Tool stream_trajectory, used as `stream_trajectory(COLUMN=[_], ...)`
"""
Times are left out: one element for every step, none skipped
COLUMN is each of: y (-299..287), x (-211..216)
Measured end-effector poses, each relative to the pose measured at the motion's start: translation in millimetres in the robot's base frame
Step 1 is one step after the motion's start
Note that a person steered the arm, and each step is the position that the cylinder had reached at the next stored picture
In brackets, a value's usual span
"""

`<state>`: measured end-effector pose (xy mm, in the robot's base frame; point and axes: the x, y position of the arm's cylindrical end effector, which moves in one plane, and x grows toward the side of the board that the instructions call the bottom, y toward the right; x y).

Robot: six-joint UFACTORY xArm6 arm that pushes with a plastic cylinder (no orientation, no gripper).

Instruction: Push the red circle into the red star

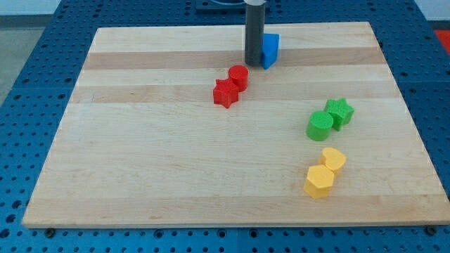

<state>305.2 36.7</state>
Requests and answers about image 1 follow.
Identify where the red cylinder block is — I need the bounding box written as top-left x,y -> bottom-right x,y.
228,65 -> 249,92

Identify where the red star block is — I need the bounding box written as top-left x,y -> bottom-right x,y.
213,79 -> 240,108

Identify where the green star block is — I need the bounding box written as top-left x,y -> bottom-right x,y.
324,98 -> 354,131

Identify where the light wooden board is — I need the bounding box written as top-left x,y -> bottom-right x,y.
22,22 -> 449,228

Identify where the blue wedge block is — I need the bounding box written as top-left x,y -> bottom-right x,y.
261,33 -> 280,70

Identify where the green cylinder block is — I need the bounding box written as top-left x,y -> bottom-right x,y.
306,111 -> 334,141

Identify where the yellow heart block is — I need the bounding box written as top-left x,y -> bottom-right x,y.
319,147 -> 347,176

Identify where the yellow hexagon block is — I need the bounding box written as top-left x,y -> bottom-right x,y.
303,164 -> 335,199

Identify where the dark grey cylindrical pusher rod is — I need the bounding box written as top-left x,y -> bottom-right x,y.
245,0 -> 266,67

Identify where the dark blue robot mount plate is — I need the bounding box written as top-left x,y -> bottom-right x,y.
193,0 -> 271,15

